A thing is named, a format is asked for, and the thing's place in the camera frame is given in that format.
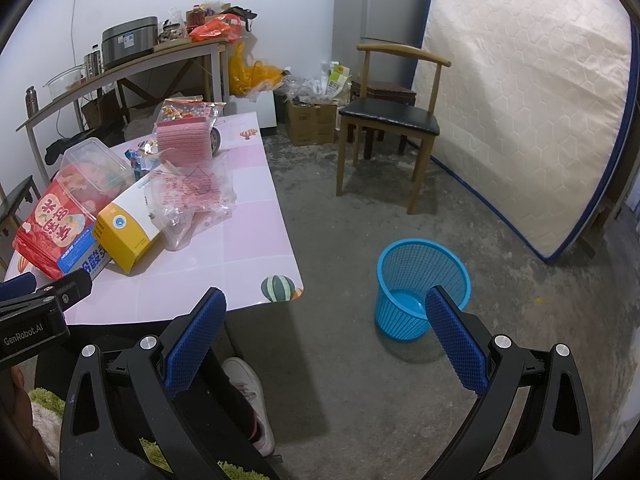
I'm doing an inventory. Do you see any clear plastic bag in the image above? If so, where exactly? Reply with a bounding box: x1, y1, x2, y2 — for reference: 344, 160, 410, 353
144, 159, 236, 252

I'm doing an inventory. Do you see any white sneaker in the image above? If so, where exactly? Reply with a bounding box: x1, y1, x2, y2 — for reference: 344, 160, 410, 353
222, 356, 276, 457

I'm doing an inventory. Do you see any left forearm fuzzy sleeve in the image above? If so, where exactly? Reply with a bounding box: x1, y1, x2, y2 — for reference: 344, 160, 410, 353
28, 388, 65, 477

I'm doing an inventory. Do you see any blue snack wrapper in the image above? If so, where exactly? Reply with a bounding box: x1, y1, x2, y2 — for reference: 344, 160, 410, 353
125, 139, 160, 180

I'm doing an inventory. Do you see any yellow white box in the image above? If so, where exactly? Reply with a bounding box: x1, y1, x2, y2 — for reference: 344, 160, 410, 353
92, 174, 160, 274

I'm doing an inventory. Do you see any long wooden side table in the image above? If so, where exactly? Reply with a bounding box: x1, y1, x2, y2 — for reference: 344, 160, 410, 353
16, 38, 231, 183

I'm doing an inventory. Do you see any clear plastic container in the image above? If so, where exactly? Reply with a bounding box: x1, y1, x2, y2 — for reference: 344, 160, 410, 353
55, 138, 134, 217

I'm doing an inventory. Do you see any yellow plastic bag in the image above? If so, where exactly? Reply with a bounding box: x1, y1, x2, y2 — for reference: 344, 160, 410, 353
228, 41, 284, 98

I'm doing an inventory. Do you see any wooden chair black seat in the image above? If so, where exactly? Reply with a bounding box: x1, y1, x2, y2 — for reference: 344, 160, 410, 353
335, 42, 451, 214

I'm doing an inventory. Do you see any clear red snack bag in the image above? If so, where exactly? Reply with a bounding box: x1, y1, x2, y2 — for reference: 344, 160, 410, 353
156, 98, 226, 125

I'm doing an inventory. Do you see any cardboard box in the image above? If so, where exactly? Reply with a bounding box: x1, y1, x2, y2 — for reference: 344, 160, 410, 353
285, 101, 337, 146

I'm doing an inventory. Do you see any grey refrigerator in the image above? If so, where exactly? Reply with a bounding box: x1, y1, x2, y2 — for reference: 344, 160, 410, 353
331, 0, 431, 80

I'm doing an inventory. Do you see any blue plastic waste basket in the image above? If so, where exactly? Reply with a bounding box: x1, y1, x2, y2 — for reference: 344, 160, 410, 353
374, 238, 471, 341

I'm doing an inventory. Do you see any white quilted mattress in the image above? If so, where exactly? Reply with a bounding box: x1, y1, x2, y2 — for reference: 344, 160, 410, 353
413, 0, 639, 261

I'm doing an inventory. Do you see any pink mesh sponge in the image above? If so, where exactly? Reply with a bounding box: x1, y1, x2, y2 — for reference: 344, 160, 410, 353
155, 116, 214, 167

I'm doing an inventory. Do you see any dark wooden stool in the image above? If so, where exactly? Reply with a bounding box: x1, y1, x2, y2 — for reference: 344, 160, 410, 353
362, 81, 416, 160

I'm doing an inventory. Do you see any grey rice cooker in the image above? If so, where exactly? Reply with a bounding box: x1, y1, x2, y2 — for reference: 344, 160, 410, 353
101, 16, 158, 70

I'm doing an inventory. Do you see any orange plastic bag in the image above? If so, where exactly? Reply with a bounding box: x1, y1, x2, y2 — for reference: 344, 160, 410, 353
189, 13, 243, 42

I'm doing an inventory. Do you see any steel thermos bottle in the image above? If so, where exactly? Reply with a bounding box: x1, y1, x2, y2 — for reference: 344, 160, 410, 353
25, 86, 39, 118

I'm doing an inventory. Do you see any blue white toothpaste box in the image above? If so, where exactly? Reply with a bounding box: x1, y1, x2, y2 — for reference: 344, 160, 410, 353
56, 231, 112, 281

